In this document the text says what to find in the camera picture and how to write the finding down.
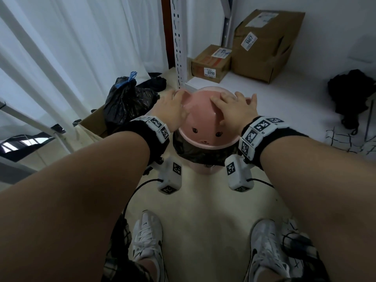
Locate person's left hand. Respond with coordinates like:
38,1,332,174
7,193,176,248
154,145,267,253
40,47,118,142
150,89,190,133

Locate person's right hand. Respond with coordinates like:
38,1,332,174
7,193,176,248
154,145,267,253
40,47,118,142
210,91,262,136

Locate pink bin lid ring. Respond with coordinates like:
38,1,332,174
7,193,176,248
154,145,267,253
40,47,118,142
173,86,253,149

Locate black drawstring trash bag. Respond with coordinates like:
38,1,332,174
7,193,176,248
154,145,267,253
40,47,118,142
103,71,161,132

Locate glossy black trash bag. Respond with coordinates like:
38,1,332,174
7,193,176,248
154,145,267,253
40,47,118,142
172,130,243,167

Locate pink trash bin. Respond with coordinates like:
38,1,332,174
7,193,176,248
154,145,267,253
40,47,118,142
188,163,227,176

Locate person's left forearm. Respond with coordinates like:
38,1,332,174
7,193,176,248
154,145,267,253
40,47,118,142
0,131,152,282

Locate person's left leg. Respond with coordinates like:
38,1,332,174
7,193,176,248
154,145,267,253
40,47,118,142
138,258,158,282

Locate person's leg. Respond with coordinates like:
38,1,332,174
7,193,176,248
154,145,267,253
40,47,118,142
138,258,158,282
257,268,280,282

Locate person's right leg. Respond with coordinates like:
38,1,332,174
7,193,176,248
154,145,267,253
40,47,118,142
257,268,280,282

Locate black white marker wristband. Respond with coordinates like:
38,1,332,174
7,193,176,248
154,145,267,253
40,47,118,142
116,115,171,166
238,116,309,171

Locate white metal shelf rack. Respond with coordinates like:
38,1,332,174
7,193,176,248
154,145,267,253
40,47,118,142
170,0,376,144

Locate small brown cardboard box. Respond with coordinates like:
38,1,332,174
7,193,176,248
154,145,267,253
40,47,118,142
191,45,233,83

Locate large brown cardboard box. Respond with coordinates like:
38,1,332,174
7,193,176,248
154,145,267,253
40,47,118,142
231,9,306,84

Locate open cardboard box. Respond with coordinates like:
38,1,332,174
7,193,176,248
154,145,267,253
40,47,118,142
79,107,108,139

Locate white sheer curtain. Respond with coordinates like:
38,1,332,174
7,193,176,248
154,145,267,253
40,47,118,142
0,0,170,136

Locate white black grid cloth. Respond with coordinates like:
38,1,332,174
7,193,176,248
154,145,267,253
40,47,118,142
279,99,376,279

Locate white sneaker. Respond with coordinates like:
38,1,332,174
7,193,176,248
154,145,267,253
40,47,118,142
244,219,291,282
131,210,168,282

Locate black white plaid trousers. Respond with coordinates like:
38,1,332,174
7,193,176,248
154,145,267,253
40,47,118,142
101,214,331,282

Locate black glossy board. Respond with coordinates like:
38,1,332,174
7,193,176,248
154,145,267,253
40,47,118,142
0,125,67,163

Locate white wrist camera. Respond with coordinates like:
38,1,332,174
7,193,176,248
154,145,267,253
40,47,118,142
150,157,183,195
224,154,255,192

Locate black camera cable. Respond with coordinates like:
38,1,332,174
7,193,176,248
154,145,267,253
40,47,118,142
246,178,275,189
122,178,164,221

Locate white metal frame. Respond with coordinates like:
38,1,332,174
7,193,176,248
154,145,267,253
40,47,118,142
0,2,83,185

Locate white wall plate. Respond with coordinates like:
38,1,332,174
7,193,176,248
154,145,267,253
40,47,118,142
348,35,376,63

